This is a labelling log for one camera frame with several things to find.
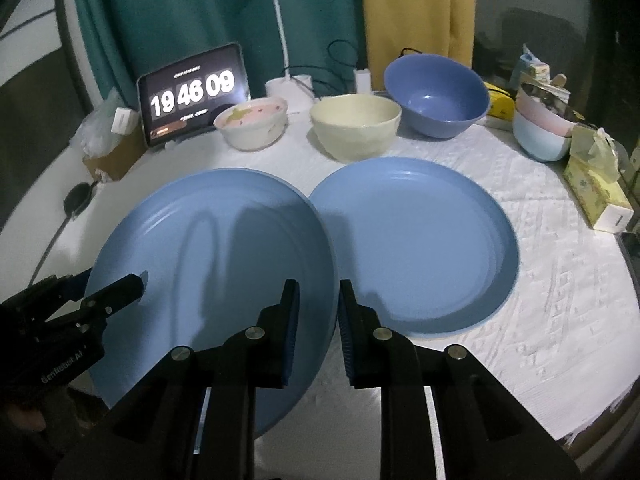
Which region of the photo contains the small white box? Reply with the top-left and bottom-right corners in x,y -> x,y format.
111,106 -> 141,136

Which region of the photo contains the teal curtain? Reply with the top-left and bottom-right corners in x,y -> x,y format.
72,0 -> 371,111

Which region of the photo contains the cardboard box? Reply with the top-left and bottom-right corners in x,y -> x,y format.
82,125 -> 148,181

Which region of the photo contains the tablet with clock display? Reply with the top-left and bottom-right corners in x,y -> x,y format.
136,42 -> 252,149

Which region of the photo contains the pink strawberry bowl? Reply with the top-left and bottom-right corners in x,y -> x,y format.
213,98 -> 289,152

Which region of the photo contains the yellow tissue pack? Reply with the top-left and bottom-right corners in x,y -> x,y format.
562,124 -> 635,233

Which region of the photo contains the yellow wipes packet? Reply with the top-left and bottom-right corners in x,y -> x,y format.
484,81 -> 516,119

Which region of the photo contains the black spoon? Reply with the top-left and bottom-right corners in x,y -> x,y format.
27,182 -> 103,286

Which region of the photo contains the looped black cable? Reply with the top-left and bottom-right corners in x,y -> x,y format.
326,39 -> 360,86

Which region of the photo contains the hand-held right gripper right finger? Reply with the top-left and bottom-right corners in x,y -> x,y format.
339,279 -> 583,480

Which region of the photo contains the white slotted basket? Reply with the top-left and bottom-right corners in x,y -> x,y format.
520,71 -> 571,96

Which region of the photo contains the yellow curtain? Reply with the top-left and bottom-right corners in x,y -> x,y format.
357,0 -> 476,93

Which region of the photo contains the light blue bowl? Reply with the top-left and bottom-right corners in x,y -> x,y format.
512,110 -> 572,162

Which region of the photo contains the steel bowl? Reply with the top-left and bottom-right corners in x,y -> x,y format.
520,84 -> 576,121

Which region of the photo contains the blue plate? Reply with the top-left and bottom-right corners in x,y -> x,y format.
84,167 -> 337,438
307,156 -> 521,338

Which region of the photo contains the blue white carton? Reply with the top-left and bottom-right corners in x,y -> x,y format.
517,44 -> 551,78

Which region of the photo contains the cream bowl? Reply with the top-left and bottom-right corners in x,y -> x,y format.
309,94 -> 402,163

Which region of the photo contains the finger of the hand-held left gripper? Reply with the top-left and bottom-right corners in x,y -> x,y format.
27,271 -> 93,313
47,273 -> 147,333

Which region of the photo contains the person's left hand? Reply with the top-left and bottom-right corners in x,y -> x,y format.
0,402 -> 48,436

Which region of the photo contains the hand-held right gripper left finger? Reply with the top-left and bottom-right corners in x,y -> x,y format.
52,279 -> 301,480

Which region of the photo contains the large blue bowl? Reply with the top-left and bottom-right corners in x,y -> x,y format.
384,55 -> 491,140

